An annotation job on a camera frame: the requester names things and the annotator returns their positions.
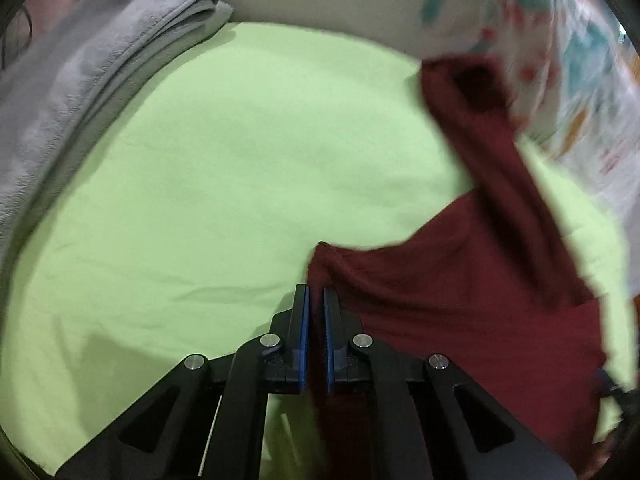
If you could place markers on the light green bed sheet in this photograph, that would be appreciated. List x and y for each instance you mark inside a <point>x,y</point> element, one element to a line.
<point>210,170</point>

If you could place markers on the grey folded towel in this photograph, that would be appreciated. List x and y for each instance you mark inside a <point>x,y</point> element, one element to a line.
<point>75,75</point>

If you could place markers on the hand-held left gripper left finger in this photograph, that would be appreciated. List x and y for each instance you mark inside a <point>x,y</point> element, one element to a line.
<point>303,340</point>

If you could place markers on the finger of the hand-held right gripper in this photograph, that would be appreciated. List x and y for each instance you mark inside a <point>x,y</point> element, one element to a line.
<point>609,382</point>

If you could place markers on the white floral blanket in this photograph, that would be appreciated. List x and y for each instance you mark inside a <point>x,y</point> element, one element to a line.
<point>560,45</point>

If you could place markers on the maroon knit sweater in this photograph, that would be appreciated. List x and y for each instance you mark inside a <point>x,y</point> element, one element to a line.
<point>450,310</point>

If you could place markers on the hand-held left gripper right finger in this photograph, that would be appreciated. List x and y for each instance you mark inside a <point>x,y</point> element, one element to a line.
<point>328,340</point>

